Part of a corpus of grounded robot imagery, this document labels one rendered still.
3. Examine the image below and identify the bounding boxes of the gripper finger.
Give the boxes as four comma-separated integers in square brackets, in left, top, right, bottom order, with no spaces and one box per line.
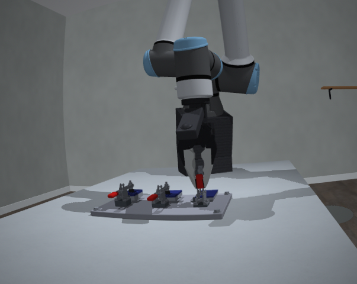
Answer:
[201,135,217,188]
[178,140,197,189]

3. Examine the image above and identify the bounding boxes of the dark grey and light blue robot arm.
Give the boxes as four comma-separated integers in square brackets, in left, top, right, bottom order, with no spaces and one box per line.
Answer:
[143,0,259,140]

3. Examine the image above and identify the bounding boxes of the grey toggle clamp with red handle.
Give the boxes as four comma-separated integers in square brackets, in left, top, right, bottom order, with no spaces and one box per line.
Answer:
[108,180,134,207]
[147,182,170,208]
[193,166,210,208]

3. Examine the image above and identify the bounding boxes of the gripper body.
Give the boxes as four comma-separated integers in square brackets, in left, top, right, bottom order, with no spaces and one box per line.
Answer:
[181,98,215,148]

